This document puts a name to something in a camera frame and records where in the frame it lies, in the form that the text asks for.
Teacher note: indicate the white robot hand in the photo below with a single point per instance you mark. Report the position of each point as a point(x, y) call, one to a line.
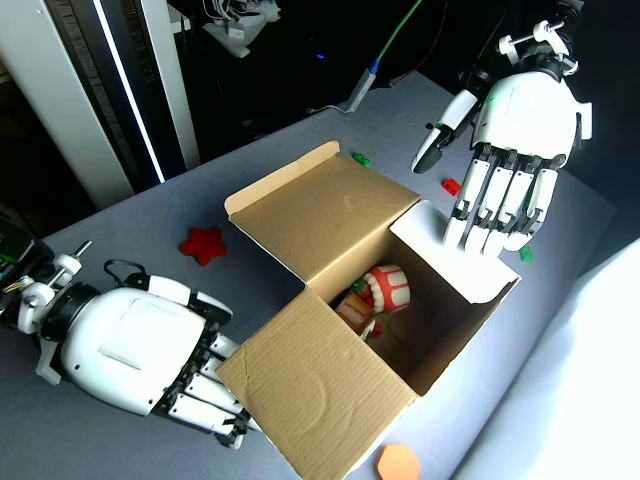
point(530, 115)
point(130, 350)

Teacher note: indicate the red white mushroom toy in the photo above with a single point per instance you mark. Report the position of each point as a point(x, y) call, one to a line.
point(395, 290)

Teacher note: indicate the chocolate toy cake with strawberry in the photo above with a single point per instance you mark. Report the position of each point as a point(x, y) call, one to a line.
point(355, 312)

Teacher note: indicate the cardboard box with flaps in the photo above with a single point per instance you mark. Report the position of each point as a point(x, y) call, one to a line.
point(320, 215)

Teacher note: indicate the grey table cloth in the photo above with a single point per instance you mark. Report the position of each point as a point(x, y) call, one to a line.
point(125, 450)

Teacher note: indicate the red toy brick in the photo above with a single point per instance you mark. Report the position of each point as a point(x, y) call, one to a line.
point(451, 186)

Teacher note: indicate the red felt star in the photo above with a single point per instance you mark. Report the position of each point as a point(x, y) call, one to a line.
point(202, 244)

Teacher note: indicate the green toy brick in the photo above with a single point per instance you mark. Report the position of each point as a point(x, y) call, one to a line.
point(525, 254)
point(361, 159)

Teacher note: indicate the white backdrop sheet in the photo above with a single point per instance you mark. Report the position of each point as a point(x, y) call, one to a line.
point(575, 375)

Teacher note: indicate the orange hexagon block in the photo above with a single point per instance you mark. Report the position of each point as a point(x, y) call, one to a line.
point(397, 462)

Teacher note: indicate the white cabinet with light strip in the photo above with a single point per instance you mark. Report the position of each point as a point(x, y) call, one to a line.
point(35, 75)

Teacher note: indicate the white bracket device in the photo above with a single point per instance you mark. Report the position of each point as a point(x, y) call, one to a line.
point(230, 35)

